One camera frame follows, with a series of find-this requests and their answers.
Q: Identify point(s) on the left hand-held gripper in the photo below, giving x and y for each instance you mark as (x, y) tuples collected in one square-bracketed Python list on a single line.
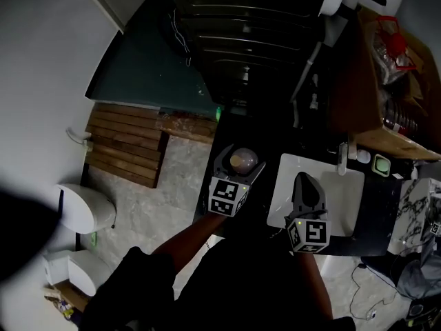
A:
[(225, 197)]

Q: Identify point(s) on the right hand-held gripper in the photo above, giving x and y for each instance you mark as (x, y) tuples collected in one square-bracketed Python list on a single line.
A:
[(310, 233)]

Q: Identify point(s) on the translucent round bottle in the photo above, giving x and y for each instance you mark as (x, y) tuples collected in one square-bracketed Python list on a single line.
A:
[(244, 160)]

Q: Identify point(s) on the person's left forearm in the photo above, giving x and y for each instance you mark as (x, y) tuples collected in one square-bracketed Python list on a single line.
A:
[(193, 240)]

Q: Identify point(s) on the person's right forearm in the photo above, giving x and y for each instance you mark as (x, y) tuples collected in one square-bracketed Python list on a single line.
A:
[(315, 281)]

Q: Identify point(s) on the white sink basin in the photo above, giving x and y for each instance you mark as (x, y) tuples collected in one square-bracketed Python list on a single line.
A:
[(341, 198)]

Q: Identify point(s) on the black sink counter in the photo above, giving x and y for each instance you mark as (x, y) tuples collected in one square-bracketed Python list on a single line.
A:
[(275, 140)]

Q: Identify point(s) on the small green bottle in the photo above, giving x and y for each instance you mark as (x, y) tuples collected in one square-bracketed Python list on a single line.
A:
[(218, 114)]

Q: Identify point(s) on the chrome faucet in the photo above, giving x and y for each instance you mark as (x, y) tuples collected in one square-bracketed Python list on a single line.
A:
[(342, 159)]

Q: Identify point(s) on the small white container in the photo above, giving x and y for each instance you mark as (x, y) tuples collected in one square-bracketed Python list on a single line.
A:
[(363, 156)]

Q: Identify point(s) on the marble patterned box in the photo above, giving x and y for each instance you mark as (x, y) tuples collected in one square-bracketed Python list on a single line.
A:
[(413, 205)]

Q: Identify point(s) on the brown cardboard box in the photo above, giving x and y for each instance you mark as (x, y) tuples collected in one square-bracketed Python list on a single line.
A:
[(358, 91)]

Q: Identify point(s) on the wooden slat platform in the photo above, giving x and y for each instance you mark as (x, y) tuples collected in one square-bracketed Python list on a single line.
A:
[(127, 143)]

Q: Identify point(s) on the grey pipe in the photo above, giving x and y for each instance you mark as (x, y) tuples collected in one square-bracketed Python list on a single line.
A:
[(305, 72)]

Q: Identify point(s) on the person's dark clothing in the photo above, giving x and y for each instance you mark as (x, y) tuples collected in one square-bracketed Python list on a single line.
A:
[(220, 288)]

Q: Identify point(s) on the dark panelled door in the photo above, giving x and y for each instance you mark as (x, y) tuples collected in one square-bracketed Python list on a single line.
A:
[(248, 36)]

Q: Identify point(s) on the grey cloth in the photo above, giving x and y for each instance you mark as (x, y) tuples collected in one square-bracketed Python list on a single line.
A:
[(422, 271)]

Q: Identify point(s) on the white toilet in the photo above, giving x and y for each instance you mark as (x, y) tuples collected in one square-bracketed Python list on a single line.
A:
[(86, 207)]

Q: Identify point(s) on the red plastic item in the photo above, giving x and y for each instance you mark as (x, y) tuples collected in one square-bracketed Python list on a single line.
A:
[(396, 43)]

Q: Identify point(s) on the white wall pipe fitting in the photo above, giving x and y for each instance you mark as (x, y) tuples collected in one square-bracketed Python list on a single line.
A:
[(80, 138)]

